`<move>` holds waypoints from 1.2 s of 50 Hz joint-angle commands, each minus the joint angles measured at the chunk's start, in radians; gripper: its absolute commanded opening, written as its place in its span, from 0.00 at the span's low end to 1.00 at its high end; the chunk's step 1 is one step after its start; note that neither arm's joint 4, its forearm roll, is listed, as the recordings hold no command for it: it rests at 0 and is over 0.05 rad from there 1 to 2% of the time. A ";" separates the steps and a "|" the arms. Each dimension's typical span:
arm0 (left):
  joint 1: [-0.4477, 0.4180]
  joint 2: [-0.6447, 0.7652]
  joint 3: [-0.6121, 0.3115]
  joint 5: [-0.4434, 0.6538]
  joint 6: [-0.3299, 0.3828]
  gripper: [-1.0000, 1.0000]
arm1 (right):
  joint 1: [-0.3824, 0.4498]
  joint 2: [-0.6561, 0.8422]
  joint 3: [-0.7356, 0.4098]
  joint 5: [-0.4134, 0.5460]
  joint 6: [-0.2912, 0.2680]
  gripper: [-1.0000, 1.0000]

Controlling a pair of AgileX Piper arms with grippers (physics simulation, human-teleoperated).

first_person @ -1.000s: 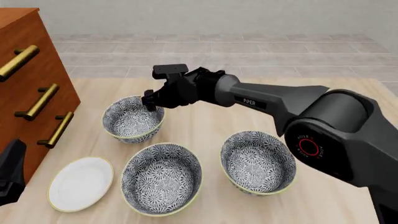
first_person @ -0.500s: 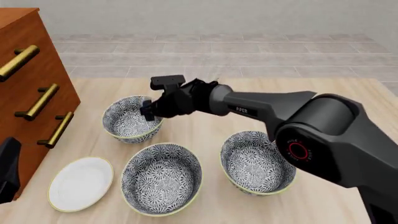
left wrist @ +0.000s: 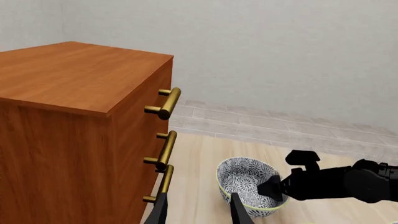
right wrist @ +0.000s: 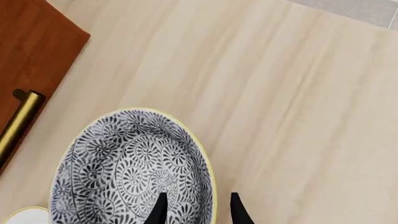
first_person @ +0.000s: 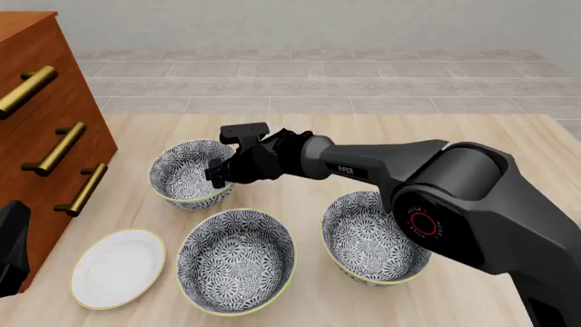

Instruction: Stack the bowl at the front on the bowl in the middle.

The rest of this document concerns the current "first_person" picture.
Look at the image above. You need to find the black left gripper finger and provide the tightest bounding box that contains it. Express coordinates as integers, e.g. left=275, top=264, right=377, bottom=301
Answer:
left=0, top=199, right=33, bottom=299

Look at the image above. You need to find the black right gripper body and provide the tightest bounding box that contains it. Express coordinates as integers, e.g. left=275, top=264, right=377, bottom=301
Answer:
left=204, top=157, right=231, bottom=190

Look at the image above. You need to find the black white patterned bowl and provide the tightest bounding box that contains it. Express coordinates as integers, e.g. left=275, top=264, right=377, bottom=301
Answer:
left=175, top=207, right=298, bottom=318
left=320, top=190, right=434, bottom=287
left=149, top=138, right=238, bottom=211

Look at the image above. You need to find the white plate with gold rim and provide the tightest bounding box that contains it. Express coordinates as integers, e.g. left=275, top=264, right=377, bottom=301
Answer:
left=68, top=226, right=168, bottom=312

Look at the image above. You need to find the red-brown wooden cabinet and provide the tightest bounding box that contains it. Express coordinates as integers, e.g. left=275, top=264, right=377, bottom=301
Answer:
left=0, top=11, right=120, bottom=294

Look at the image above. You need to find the brass cabinet handle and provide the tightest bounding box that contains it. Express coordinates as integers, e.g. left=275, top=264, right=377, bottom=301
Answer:
left=20, top=121, right=88, bottom=178
left=0, top=64, right=60, bottom=121
left=53, top=162, right=110, bottom=218

